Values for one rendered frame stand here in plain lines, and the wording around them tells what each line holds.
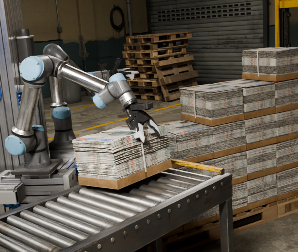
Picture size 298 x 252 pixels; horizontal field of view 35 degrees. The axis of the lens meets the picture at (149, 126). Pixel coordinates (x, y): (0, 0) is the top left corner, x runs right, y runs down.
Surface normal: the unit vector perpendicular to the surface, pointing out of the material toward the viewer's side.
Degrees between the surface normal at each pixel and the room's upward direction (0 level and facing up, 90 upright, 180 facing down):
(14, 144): 97
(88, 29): 90
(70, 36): 90
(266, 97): 90
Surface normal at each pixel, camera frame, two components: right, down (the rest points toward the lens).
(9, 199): -0.15, 0.22
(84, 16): 0.73, 0.10
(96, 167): -0.68, 0.21
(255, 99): 0.51, 0.15
